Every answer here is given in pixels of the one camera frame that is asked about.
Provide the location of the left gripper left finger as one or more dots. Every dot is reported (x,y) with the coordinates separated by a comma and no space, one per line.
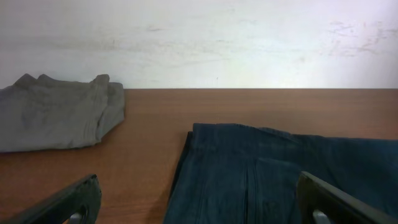
(80,202)

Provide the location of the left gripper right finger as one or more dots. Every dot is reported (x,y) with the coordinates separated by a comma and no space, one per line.
(320,202)

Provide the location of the navy blue shorts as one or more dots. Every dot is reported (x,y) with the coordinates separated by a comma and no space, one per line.
(231,173)

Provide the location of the folded grey shorts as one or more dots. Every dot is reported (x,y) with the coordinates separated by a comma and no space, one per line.
(44,113)

